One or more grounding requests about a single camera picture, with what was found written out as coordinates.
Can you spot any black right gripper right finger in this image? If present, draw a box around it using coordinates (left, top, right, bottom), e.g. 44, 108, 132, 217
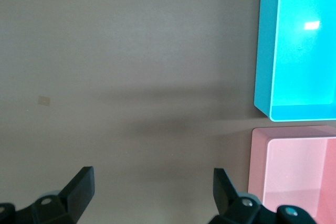
208, 167, 316, 224

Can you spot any blue plastic bin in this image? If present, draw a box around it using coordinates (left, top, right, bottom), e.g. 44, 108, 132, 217
253, 0, 336, 123

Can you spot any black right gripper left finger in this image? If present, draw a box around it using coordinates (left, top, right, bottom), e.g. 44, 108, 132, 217
0, 166, 95, 224

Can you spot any small square tape patch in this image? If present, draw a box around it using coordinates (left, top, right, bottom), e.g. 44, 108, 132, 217
38, 95, 52, 107

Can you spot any pink plastic bin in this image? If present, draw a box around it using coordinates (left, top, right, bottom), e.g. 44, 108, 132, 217
247, 126, 336, 224

